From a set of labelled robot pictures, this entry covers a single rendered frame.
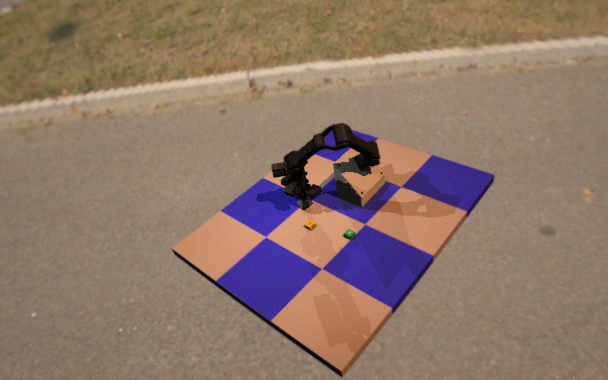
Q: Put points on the green block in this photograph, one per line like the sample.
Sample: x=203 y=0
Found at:
x=349 y=234

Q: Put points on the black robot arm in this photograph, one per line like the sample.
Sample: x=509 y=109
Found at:
x=295 y=161

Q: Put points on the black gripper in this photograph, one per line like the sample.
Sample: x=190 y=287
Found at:
x=307 y=190

